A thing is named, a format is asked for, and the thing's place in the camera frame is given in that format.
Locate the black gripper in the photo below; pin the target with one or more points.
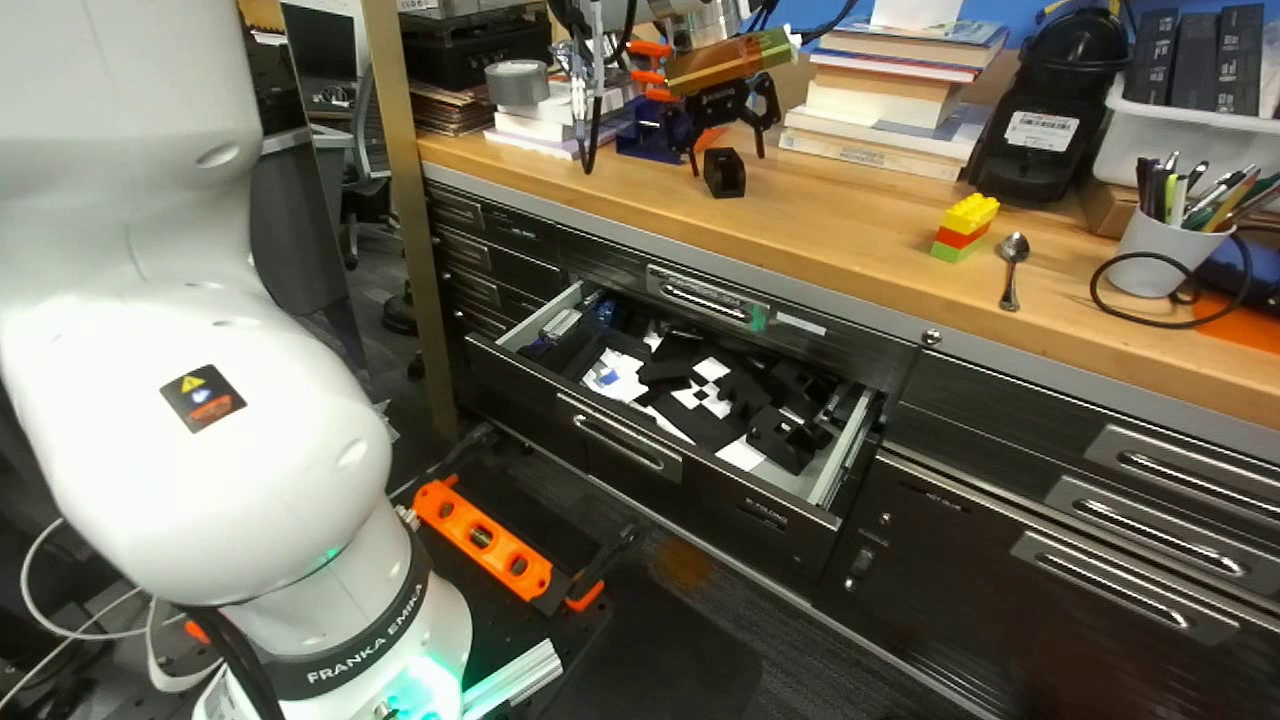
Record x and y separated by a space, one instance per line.
732 107

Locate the black plastic block piece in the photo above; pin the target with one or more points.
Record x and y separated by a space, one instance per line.
726 179

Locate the grey tool drawer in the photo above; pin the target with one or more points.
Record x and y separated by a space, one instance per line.
801 514

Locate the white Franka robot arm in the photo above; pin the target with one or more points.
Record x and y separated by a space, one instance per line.
173 335

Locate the black low drawer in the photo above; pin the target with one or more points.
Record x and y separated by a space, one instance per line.
547 501

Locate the black drawer cabinet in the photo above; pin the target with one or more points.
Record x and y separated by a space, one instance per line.
1013 585

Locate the orange hex keys blue stand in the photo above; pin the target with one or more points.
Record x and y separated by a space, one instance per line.
654 134

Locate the blue board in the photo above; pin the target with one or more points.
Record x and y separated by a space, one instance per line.
801 18

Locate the stack of books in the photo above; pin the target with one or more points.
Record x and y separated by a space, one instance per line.
907 80

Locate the yellow green red brick stack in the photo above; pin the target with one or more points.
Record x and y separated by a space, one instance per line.
962 225

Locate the black white checker sheet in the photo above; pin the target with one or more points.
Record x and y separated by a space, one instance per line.
654 383

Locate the black printer box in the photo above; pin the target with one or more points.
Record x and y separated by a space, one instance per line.
465 45

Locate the metal spoon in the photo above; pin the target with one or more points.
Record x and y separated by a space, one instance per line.
1013 247

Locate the white blue box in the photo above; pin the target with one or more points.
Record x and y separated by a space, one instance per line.
743 457

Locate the black device with white label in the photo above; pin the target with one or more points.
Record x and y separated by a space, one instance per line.
1052 80

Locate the cup of pens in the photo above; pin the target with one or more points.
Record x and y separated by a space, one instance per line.
1144 185

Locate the grey trash bin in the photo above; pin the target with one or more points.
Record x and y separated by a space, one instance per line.
304 225

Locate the white pen cup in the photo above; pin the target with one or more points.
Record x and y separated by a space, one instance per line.
1152 254

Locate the white plastic bin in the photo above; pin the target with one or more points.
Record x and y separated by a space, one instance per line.
1173 145

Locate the green pen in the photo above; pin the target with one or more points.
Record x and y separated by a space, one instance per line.
1173 196

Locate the black boxes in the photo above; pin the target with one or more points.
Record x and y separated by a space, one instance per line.
1194 62

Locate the yellow pencil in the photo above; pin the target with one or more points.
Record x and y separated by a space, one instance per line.
1234 201

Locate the pale green metal plate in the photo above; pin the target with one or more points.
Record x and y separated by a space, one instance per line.
512 683

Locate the gold green wrist camera box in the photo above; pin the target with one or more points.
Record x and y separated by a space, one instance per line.
726 66

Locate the grey duct tape roll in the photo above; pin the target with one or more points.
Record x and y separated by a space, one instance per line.
517 84

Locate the wooden post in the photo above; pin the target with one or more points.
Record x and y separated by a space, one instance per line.
407 225

